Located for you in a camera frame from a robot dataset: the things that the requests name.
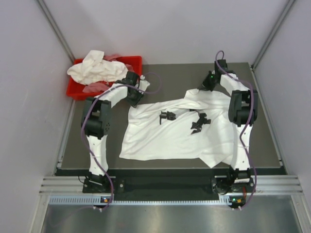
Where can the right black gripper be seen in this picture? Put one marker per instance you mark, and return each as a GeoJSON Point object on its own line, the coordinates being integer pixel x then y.
{"type": "Point", "coordinates": [204, 86]}

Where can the left corner aluminium post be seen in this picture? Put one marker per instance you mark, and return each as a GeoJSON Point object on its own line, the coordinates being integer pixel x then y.
{"type": "Point", "coordinates": [55, 28]}

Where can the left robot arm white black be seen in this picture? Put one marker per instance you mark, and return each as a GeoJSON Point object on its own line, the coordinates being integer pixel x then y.
{"type": "Point", "coordinates": [96, 124]}

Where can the aluminium extrusion rail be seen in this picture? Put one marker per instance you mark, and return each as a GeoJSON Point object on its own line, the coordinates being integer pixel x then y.
{"type": "Point", "coordinates": [61, 185]}

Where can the white t shirt in bin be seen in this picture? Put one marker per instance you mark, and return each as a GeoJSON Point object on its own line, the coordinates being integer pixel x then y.
{"type": "Point", "coordinates": [94, 68]}

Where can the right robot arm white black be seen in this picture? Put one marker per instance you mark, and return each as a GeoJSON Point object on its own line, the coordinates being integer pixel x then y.
{"type": "Point", "coordinates": [242, 113]}

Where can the right corner aluminium post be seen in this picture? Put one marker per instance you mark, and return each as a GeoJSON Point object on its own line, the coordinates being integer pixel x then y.
{"type": "Point", "coordinates": [273, 32]}

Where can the grey slotted cable duct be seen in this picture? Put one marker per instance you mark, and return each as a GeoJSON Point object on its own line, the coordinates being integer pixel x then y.
{"type": "Point", "coordinates": [103, 200]}

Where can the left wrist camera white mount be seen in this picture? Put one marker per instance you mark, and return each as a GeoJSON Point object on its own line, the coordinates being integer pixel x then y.
{"type": "Point", "coordinates": [143, 84]}

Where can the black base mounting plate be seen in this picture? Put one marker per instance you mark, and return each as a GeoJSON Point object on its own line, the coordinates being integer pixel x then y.
{"type": "Point", "coordinates": [129, 185]}

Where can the pink t shirt in bin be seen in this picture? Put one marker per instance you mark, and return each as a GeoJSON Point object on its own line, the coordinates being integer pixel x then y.
{"type": "Point", "coordinates": [134, 64]}

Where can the white t shirt with print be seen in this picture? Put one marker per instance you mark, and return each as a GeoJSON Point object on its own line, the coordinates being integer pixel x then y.
{"type": "Point", "coordinates": [196, 126]}

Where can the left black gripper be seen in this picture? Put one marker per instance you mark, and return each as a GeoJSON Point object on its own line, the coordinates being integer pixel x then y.
{"type": "Point", "coordinates": [134, 104]}

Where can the red plastic bin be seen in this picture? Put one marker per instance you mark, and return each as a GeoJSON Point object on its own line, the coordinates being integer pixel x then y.
{"type": "Point", "coordinates": [74, 90]}

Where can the corner aluminium post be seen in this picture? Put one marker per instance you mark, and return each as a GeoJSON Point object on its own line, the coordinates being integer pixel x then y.
{"type": "Point", "coordinates": [55, 28]}
{"type": "Point", "coordinates": [273, 32]}

